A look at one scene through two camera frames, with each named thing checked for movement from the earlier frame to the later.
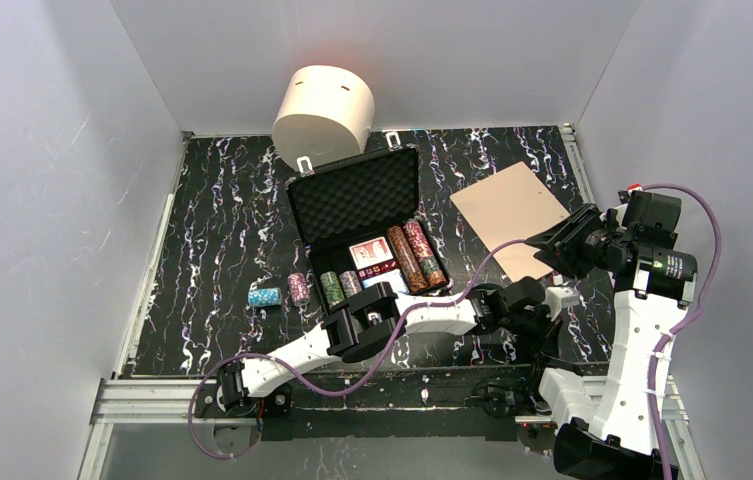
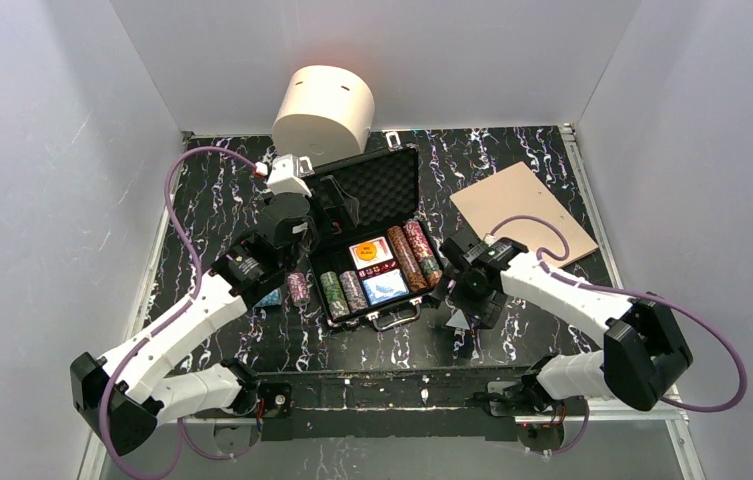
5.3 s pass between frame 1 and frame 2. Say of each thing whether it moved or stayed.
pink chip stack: stayed
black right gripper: moved
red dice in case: stayed
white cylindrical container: stayed
